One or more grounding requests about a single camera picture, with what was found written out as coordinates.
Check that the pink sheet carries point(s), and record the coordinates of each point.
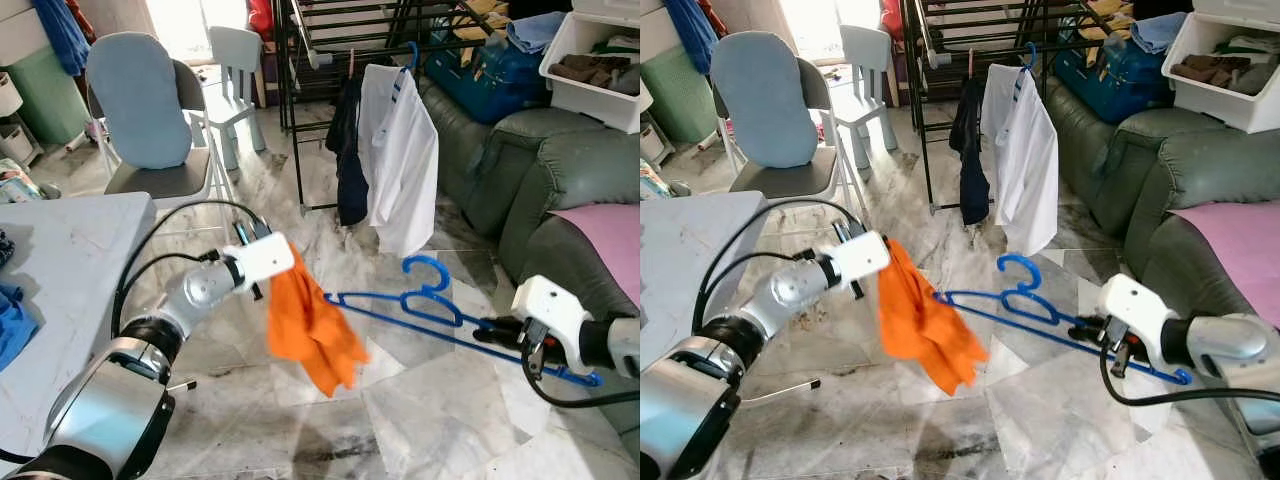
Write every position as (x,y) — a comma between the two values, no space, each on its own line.
(605,260)
(1235,250)

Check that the blue hanging garment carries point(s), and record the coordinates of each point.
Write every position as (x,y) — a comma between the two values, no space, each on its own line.
(695,35)
(60,35)

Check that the white green tissue pack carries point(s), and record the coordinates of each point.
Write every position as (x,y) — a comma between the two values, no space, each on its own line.
(655,185)
(25,185)

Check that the red garment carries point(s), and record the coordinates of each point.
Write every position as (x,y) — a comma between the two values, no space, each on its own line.
(890,18)
(260,18)

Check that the orange shirt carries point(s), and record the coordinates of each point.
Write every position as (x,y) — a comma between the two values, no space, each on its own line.
(925,325)
(310,330)

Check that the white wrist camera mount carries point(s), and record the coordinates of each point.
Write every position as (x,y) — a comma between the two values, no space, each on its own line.
(268,260)
(860,258)
(1138,312)
(550,315)

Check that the blue storage box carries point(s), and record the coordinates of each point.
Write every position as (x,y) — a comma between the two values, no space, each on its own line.
(480,85)
(1105,85)

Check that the light blue chair cushion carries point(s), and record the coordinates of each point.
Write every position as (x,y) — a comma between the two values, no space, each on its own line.
(765,100)
(135,100)

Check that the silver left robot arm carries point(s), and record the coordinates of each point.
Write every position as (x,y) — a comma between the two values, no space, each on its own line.
(100,410)
(720,400)

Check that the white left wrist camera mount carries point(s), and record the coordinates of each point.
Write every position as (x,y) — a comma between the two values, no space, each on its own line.
(268,260)
(860,258)

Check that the blue plastic hanger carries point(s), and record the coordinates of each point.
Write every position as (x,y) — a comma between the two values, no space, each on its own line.
(426,259)
(1022,257)
(412,55)
(990,310)
(1030,55)
(385,313)

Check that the black clothes drying rack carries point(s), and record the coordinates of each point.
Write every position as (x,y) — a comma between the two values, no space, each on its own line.
(297,150)
(925,120)

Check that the grey folding chair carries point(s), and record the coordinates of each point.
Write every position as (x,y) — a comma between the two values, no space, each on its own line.
(790,180)
(160,180)

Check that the blue cloth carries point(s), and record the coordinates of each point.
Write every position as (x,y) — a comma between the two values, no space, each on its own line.
(12,330)

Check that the pink hanger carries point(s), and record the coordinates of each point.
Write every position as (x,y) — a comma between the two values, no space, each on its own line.
(972,65)
(351,65)

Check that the white plastic bin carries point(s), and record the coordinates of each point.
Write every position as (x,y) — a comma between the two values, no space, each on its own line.
(590,110)
(1215,110)

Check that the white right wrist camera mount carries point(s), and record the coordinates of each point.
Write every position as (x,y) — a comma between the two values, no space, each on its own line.
(1138,312)
(550,315)

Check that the light blue towel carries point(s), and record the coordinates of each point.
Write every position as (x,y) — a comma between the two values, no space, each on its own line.
(535,30)
(1160,30)

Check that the navy garment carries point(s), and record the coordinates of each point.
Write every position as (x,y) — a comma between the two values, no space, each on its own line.
(350,170)
(972,170)

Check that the white shirt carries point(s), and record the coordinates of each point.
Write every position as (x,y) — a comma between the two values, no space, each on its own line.
(400,170)
(1020,170)

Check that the green sofa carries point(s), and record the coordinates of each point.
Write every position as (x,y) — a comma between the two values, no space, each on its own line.
(1140,170)
(520,170)

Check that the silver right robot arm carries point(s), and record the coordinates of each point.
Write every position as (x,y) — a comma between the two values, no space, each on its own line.
(1235,345)
(612,345)

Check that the brown clothes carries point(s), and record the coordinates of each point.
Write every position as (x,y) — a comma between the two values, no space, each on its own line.
(590,72)
(1215,72)

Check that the white child chair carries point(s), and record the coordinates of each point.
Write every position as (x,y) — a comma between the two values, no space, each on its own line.
(865,70)
(238,70)

